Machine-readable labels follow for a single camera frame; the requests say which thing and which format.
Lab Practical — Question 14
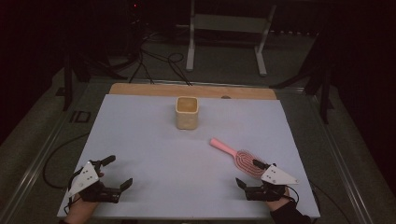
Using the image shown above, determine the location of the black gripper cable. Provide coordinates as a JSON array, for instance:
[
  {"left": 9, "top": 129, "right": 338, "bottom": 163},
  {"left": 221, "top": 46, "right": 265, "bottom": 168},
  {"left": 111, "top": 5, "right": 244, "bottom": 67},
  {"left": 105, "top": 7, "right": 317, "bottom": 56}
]
[
  {"left": 64, "top": 169, "right": 82, "bottom": 217},
  {"left": 284, "top": 185, "right": 301, "bottom": 203}
]

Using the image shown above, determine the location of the person's right hand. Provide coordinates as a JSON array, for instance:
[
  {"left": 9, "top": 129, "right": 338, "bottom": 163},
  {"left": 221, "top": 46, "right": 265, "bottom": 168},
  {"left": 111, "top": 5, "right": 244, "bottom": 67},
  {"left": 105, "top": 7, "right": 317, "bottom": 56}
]
[{"left": 265, "top": 187, "right": 292, "bottom": 213}]

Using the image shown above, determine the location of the white table mat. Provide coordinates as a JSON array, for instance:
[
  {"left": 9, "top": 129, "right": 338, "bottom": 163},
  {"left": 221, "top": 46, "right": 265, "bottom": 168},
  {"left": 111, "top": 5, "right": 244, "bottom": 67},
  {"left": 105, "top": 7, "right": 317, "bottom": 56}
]
[{"left": 56, "top": 93, "right": 321, "bottom": 220}]

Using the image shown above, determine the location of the black looped floor cable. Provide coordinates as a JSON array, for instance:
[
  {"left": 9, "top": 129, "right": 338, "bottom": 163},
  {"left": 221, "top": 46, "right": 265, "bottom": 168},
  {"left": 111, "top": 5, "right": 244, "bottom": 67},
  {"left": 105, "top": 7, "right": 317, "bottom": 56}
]
[{"left": 129, "top": 32, "right": 193, "bottom": 87}]

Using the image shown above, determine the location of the black square floor socket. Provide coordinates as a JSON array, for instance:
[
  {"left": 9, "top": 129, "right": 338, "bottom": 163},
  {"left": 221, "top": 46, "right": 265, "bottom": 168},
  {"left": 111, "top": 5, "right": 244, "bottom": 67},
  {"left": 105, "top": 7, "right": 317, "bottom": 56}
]
[{"left": 69, "top": 109, "right": 92, "bottom": 124}]

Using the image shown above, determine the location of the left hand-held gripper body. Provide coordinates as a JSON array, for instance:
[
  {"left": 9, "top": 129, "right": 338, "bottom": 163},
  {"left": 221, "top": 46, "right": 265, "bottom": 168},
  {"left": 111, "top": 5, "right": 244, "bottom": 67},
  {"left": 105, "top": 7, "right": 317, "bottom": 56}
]
[{"left": 65, "top": 161, "right": 122, "bottom": 203}]

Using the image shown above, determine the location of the pink slotted spatula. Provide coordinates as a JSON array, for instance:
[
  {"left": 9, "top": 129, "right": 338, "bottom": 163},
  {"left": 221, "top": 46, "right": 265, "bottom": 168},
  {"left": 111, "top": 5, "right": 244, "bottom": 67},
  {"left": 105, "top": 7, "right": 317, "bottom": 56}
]
[{"left": 209, "top": 137, "right": 269, "bottom": 179}]

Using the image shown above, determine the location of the white metal stand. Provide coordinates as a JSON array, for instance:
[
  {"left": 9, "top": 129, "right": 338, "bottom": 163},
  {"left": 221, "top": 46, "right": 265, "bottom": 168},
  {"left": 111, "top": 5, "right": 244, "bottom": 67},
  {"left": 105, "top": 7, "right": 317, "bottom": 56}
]
[{"left": 176, "top": 0, "right": 277, "bottom": 77}]

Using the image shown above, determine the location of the person's left hand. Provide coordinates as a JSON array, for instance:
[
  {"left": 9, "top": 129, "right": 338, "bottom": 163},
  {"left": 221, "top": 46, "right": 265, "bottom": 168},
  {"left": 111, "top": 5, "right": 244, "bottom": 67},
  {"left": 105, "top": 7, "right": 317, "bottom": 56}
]
[{"left": 64, "top": 171, "right": 106, "bottom": 224}]

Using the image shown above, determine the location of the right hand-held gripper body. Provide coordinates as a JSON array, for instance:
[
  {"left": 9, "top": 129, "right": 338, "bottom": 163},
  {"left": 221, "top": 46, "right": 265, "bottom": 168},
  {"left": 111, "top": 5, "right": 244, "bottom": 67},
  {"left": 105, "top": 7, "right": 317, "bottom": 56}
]
[{"left": 244, "top": 163, "right": 301, "bottom": 202}]

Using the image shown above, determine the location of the black tripod stand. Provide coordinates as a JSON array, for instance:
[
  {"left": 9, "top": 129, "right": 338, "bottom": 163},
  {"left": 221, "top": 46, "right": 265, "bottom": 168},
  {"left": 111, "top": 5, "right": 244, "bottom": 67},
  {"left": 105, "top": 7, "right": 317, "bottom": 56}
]
[
  {"left": 270, "top": 31, "right": 336, "bottom": 125},
  {"left": 55, "top": 46, "right": 129, "bottom": 112}
]

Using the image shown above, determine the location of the thin black floor cable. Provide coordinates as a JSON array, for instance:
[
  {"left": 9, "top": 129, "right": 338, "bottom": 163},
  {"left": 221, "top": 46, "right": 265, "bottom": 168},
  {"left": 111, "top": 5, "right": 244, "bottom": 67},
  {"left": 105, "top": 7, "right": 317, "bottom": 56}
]
[{"left": 309, "top": 181, "right": 353, "bottom": 224}]

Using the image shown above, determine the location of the beige square holder cup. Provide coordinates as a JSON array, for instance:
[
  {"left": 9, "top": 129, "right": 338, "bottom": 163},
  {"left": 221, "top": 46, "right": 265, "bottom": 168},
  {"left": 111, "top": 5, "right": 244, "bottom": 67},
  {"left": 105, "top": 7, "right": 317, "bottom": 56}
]
[{"left": 175, "top": 96, "right": 200, "bottom": 131}]

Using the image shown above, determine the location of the long black floor cable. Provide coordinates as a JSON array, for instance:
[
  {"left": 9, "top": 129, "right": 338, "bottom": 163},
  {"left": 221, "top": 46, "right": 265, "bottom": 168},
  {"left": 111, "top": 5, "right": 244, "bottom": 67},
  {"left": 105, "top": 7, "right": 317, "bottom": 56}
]
[{"left": 42, "top": 132, "right": 92, "bottom": 189}]

